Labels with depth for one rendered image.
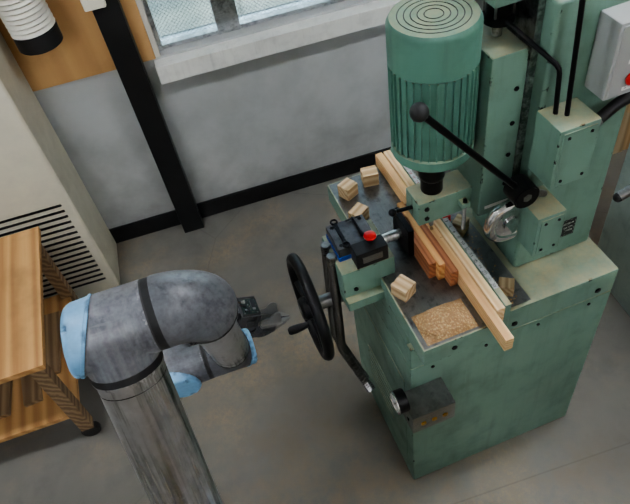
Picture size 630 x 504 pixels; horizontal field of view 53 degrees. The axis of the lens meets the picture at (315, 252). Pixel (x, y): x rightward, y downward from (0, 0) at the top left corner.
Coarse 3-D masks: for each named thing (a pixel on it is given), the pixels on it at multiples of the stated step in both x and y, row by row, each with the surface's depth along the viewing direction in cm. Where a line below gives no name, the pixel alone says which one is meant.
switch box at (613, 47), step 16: (608, 16) 110; (624, 16) 109; (608, 32) 112; (624, 32) 109; (608, 48) 113; (624, 48) 112; (592, 64) 119; (608, 64) 114; (624, 64) 114; (592, 80) 120; (608, 80) 116; (624, 80) 117; (608, 96) 119
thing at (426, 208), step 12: (444, 180) 147; (456, 180) 146; (408, 192) 146; (420, 192) 145; (444, 192) 144; (456, 192) 144; (468, 192) 146; (408, 204) 150; (420, 204) 143; (432, 204) 144; (444, 204) 146; (456, 204) 147; (420, 216) 145; (432, 216) 147; (444, 216) 149
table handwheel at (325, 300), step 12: (288, 264) 163; (300, 264) 151; (300, 276) 149; (300, 288) 166; (312, 288) 147; (300, 300) 158; (312, 300) 146; (324, 300) 159; (312, 312) 147; (312, 324) 171; (324, 324) 147; (312, 336) 169; (324, 336) 148; (324, 348) 150
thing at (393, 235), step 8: (400, 216) 152; (400, 224) 152; (408, 224) 149; (392, 232) 153; (400, 232) 153; (408, 232) 148; (392, 240) 153; (400, 240) 156; (408, 240) 150; (408, 248) 152
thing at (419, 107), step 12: (420, 108) 108; (420, 120) 109; (432, 120) 111; (444, 132) 114; (456, 144) 117; (480, 156) 122; (492, 168) 125; (504, 180) 129; (516, 180) 133; (528, 180) 133; (504, 192) 136; (516, 192) 132; (528, 192) 132; (540, 192) 136; (516, 204) 133; (528, 204) 135
